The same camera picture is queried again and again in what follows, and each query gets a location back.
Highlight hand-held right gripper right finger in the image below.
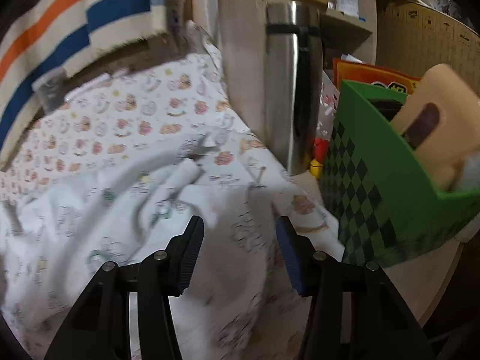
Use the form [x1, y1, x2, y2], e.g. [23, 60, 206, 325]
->
[275, 215, 437, 360]

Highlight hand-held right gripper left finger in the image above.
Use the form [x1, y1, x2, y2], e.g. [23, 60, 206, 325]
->
[44, 215, 205, 360]

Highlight white printed pants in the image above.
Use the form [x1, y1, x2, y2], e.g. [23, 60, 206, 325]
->
[0, 150, 274, 360]

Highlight yellow toy block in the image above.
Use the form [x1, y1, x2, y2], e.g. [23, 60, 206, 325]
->
[309, 157, 325, 179]

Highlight red toy piece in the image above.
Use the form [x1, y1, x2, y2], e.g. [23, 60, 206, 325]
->
[313, 137, 331, 158]

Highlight green checkered box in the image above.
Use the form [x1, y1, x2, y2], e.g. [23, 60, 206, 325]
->
[319, 79, 480, 269]

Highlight bear print blanket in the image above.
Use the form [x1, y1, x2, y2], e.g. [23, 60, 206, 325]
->
[0, 52, 346, 360]

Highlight stainless steel thermos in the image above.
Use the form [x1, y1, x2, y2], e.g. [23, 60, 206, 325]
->
[264, 0, 323, 175]

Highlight orange snack packet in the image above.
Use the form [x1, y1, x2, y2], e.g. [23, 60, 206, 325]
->
[333, 58, 421, 100]

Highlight beige wooden shelf unit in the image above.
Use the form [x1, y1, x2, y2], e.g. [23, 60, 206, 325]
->
[217, 0, 377, 147]

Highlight cream plastic holder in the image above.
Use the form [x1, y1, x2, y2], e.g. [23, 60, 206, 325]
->
[390, 64, 480, 192]

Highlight cardboard box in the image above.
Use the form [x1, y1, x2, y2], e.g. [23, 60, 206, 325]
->
[377, 0, 480, 83]

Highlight orange blue striped cloth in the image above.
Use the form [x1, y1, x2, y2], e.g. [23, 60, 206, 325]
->
[0, 0, 169, 167]

